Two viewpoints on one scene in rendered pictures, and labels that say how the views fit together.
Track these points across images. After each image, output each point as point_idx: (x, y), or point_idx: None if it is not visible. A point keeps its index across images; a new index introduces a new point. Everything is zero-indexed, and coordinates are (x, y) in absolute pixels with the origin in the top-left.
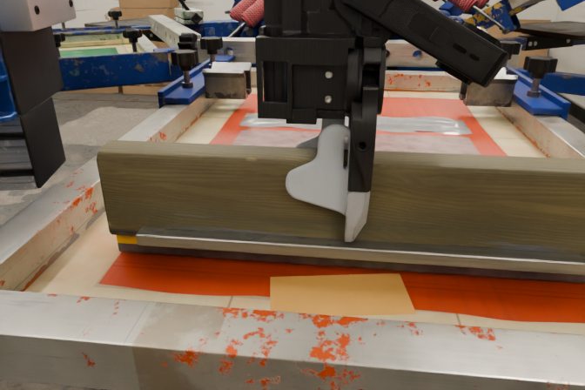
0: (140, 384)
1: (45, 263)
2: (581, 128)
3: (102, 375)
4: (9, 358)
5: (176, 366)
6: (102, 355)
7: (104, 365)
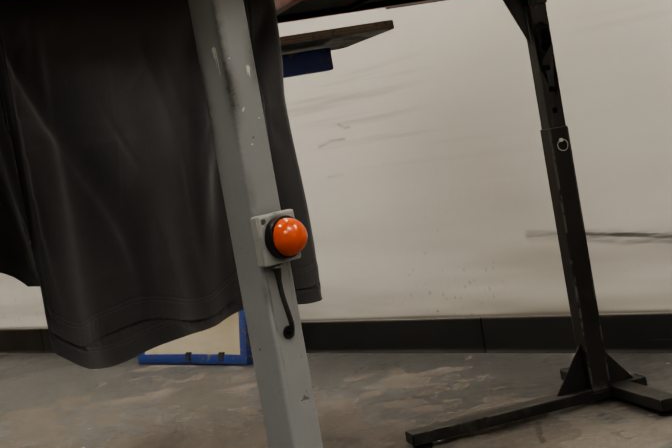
0: None
1: None
2: (46, 357)
3: None
4: None
5: None
6: None
7: None
